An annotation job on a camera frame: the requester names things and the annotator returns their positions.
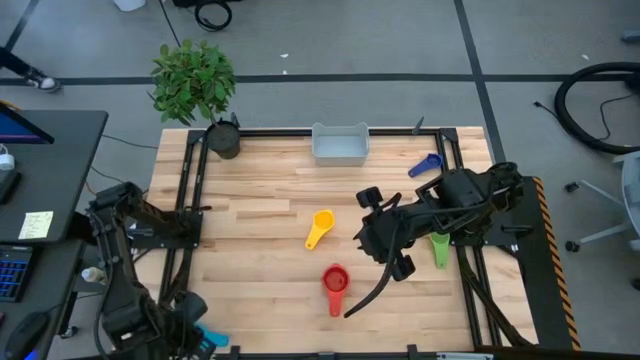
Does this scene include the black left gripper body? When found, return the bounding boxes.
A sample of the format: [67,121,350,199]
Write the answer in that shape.
[164,291,209,351]

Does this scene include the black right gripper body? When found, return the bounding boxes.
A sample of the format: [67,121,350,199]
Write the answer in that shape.
[353,207,409,266]

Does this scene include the turquoise measuring cup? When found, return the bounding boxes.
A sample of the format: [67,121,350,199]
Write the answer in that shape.
[195,323,230,349]

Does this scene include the green measuring cup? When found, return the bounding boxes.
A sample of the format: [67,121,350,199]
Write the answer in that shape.
[428,232,451,270]

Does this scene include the yellow measuring cup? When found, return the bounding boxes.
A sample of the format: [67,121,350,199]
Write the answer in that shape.
[304,208,336,252]

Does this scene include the red measuring cup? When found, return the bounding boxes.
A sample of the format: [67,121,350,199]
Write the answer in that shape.
[321,263,351,319]

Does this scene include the small dark blue measuring cup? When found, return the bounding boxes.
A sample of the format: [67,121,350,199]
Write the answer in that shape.
[407,152,445,179]

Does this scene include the grey plastic basket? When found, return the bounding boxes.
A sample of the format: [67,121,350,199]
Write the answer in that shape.
[311,122,371,168]

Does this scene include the clear plastic bottle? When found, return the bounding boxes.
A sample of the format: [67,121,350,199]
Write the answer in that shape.
[81,266,109,286]

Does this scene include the black plant pot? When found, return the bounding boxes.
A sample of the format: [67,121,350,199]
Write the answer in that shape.
[204,119,242,160]

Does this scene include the yellow sticky note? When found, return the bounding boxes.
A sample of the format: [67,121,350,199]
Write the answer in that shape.
[17,210,55,241]

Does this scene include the black keyboard blue backlight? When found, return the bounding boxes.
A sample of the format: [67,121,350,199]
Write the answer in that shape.
[0,244,34,304]

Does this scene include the black desk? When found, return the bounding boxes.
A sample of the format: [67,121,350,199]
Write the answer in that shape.
[0,108,110,360]

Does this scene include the green leafy plant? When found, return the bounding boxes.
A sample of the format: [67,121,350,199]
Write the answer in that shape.
[147,39,237,127]

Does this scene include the white office chair base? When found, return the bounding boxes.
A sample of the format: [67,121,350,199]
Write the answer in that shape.
[564,149,640,256]

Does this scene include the computer monitor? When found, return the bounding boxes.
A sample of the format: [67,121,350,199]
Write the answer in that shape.
[0,102,56,146]

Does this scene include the person's foot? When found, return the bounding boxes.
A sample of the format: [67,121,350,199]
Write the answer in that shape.
[0,45,64,94]

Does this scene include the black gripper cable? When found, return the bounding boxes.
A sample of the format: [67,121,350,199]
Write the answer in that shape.
[343,224,401,320]

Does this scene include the black metal table frame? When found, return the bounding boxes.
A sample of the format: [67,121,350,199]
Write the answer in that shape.
[149,127,539,360]

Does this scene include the black metal base plate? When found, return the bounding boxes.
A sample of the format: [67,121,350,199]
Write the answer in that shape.
[499,174,574,351]

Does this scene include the thick black hose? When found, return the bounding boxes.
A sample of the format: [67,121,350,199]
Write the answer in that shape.
[553,61,640,155]

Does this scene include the coiled black cable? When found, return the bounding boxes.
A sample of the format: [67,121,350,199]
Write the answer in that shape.
[193,0,234,32]

